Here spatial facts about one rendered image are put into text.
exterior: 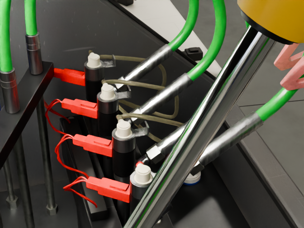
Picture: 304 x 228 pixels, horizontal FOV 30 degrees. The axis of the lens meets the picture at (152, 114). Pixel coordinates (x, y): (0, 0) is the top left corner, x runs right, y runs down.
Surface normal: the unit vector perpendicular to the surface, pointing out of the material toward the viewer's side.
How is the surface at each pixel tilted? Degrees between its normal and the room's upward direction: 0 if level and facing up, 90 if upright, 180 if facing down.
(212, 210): 0
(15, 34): 90
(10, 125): 0
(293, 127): 0
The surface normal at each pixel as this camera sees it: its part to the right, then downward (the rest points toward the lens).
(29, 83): 0.03, -0.80
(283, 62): 0.07, 0.74
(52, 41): 0.29, 0.58
